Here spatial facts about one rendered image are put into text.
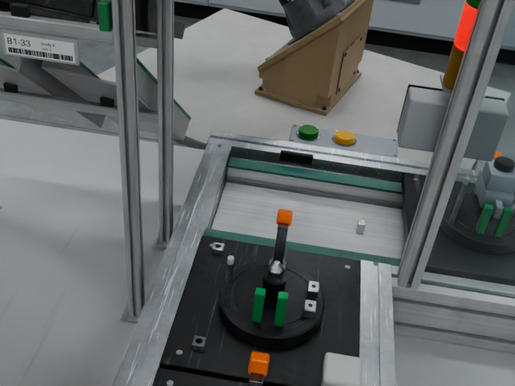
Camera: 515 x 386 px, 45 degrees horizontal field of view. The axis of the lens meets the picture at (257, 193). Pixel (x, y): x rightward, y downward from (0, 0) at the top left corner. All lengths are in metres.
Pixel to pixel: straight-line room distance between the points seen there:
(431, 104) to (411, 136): 0.05
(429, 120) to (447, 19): 3.34
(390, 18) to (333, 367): 3.47
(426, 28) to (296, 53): 2.71
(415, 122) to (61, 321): 0.58
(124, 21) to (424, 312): 0.59
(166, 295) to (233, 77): 0.86
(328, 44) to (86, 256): 0.71
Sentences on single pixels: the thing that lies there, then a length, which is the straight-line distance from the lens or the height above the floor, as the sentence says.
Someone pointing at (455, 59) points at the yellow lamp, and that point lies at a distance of 0.78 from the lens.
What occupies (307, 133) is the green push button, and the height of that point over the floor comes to 0.97.
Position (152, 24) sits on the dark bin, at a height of 1.25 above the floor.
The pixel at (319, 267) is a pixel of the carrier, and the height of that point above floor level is 0.97.
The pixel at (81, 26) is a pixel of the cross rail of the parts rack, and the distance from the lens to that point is 0.73.
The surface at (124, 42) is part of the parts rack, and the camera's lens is 0.71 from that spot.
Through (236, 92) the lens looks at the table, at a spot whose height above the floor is 0.86.
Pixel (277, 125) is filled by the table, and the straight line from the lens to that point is 1.44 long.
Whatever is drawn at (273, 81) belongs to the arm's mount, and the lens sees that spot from 1.53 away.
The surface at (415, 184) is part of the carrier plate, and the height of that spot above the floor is 0.97.
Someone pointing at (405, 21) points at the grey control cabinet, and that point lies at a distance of 4.12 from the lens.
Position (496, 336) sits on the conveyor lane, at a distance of 1.02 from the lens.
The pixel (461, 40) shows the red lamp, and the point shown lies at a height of 1.32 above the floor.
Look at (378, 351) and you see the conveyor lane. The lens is 0.85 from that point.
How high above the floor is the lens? 1.59
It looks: 37 degrees down
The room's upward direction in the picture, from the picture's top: 6 degrees clockwise
